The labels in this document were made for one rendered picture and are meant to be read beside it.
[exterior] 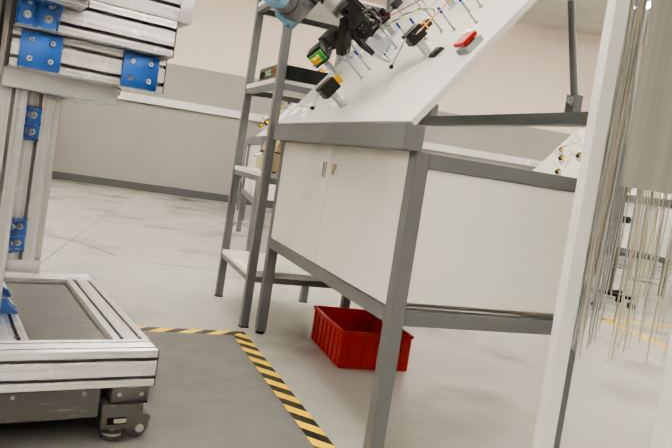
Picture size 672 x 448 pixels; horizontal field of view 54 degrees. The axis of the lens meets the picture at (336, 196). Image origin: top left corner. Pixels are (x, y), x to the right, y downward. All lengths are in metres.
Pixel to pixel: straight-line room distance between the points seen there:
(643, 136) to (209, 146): 8.18
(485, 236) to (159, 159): 7.81
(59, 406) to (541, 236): 1.27
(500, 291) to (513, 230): 0.17
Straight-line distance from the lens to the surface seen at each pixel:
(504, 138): 10.34
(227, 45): 9.43
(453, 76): 1.71
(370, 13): 1.98
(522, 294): 1.89
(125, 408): 1.74
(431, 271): 1.72
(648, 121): 1.46
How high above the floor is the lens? 0.74
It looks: 3 degrees down
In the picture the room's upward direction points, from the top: 9 degrees clockwise
